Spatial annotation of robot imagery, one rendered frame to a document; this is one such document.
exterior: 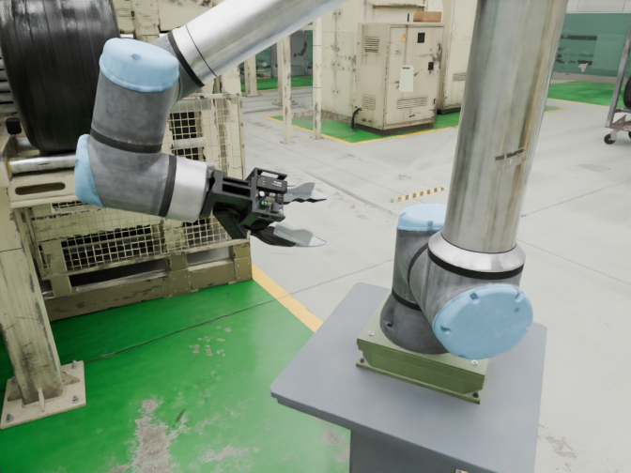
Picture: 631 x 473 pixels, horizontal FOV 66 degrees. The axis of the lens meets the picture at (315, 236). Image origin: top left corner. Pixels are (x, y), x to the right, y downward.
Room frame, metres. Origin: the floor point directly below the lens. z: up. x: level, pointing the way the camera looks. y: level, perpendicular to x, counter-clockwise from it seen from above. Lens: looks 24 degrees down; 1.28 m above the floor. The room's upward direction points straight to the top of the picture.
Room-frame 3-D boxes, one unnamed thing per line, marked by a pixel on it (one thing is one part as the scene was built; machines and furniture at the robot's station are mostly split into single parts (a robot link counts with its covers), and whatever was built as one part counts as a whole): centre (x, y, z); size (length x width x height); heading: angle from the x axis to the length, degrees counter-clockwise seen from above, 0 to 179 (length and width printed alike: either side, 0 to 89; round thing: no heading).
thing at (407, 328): (0.88, -0.24, 0.72); 0.19 x 0.19 x 0.10
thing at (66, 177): (1.43, 0.73, 0.83); 0.36 x 0.09 x 0.06; 115
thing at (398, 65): (6.25, -1.02, 0.62); 0.91 x 0.58 x 1.25; 124
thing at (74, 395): (1.43, 1.01, 0.02); 0.27 x 0.27 x 0.04; 25
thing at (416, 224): (0.87, -0.24, 0.86); 0.17 x 0.15 x 0.18; 6
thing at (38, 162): (1.43, 0.73, 0.90); 0.35 x 0.05 x 0.05; 115
